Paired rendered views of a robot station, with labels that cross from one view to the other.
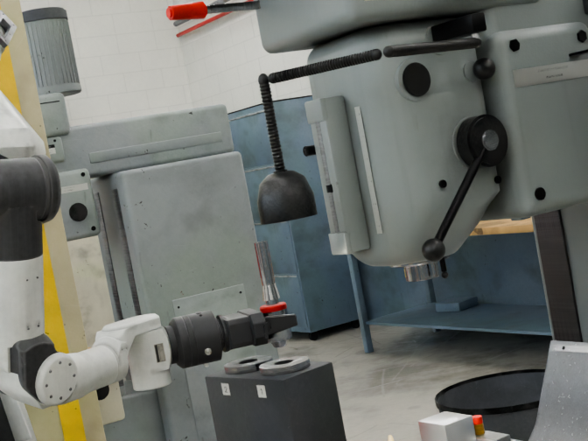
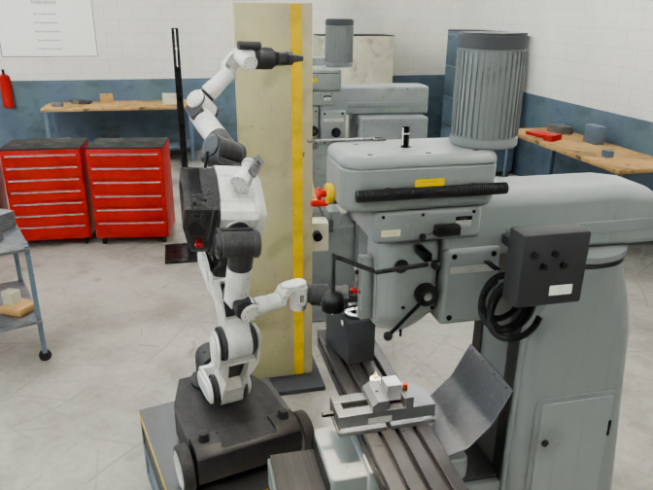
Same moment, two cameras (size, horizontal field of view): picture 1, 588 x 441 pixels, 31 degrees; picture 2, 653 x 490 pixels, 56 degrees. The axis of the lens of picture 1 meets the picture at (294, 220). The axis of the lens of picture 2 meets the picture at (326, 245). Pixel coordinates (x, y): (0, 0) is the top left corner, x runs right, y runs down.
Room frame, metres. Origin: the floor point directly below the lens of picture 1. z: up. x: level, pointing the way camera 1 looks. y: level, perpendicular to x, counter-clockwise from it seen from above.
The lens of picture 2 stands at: (-0.30, -0.48, 2.26)
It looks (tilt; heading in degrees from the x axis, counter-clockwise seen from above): 21 degrees down; 17
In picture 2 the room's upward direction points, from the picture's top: 1 degrees clockwise
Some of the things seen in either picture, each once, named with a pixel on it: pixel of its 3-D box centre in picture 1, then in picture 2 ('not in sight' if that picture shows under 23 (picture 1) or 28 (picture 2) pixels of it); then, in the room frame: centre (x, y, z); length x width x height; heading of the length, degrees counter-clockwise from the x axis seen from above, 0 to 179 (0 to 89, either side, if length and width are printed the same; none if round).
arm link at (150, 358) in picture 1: (159, 351); (304, 295); (1.81, 0.27, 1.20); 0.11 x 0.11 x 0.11; 16
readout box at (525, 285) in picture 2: not in sight; (546, 264); (1.36, -0.59, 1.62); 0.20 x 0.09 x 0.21; 121
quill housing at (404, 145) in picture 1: (402, 144); (399, 276); (1.49, -0.17, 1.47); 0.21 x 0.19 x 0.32; 31
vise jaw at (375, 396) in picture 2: not in sight; (375, 396); (1.47, -0.11, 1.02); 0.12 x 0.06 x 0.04; 32
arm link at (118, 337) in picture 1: (130, 347); (291, 293); (1.76, 0.31, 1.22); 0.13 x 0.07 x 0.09; 145
